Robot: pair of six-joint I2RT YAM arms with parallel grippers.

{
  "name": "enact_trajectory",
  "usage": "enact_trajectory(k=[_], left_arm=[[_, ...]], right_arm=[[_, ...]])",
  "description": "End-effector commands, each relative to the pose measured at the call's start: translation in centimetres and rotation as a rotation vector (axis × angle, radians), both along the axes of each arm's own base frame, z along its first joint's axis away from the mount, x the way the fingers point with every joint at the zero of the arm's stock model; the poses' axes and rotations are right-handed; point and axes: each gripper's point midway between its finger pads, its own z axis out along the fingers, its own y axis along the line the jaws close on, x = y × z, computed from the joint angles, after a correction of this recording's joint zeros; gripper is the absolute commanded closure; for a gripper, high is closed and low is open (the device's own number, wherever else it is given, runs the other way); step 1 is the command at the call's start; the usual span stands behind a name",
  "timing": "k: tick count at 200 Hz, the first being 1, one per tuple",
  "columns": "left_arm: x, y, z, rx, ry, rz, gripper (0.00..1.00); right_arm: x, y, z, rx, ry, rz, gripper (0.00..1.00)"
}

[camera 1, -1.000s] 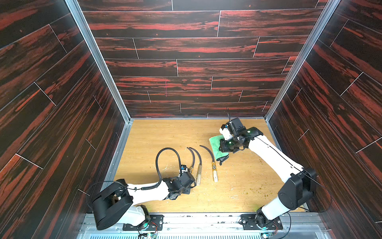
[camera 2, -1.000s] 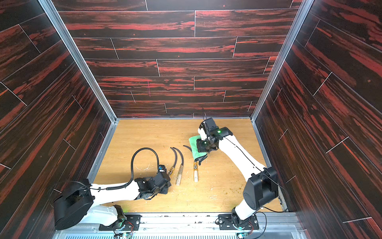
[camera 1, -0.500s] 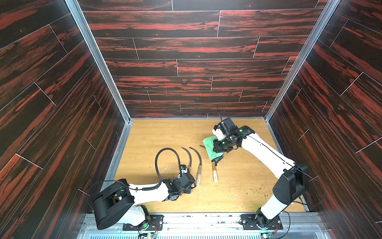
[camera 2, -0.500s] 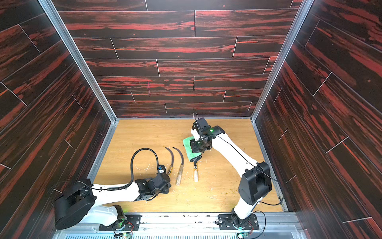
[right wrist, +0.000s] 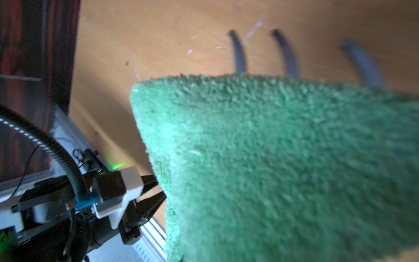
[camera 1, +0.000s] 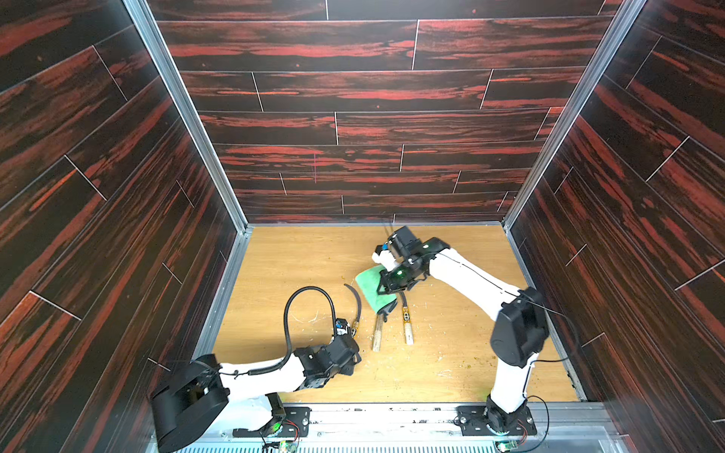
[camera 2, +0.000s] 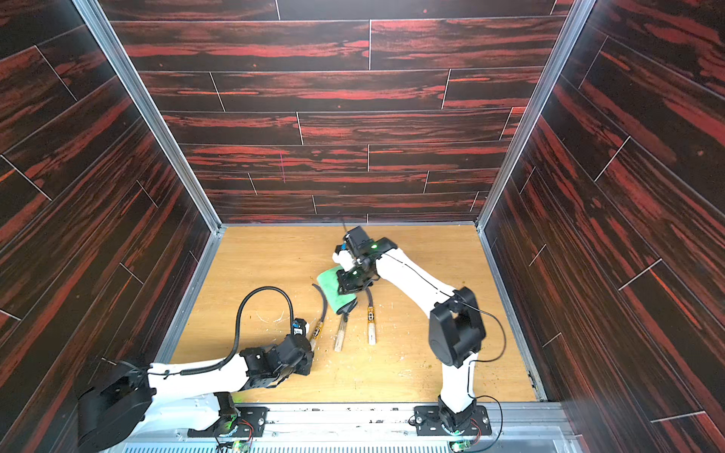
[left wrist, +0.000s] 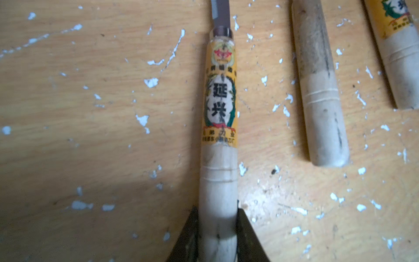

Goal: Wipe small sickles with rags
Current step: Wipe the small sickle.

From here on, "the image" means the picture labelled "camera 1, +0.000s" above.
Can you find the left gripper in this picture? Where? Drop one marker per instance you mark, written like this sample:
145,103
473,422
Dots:
350,364

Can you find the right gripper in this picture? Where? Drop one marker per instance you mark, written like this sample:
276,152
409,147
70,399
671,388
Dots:
394,281

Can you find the green and black rag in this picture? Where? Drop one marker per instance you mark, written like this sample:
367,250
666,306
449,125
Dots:
369,283

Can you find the small sickle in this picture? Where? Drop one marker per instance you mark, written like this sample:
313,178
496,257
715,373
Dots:
358,313
407,322
378,332

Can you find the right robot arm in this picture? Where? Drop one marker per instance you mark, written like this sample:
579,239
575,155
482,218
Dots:
520,323

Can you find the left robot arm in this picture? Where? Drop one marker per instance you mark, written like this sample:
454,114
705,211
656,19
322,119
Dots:
207,396

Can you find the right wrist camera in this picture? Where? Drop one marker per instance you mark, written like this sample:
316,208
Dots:
386,257

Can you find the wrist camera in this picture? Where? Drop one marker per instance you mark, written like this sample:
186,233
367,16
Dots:
341,327
386,257

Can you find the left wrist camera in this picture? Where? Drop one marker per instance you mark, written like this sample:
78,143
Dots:
341,327

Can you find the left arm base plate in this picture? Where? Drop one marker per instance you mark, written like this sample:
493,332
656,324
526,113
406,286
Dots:
293,424

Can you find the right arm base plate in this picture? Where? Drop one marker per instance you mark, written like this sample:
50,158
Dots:
483,421

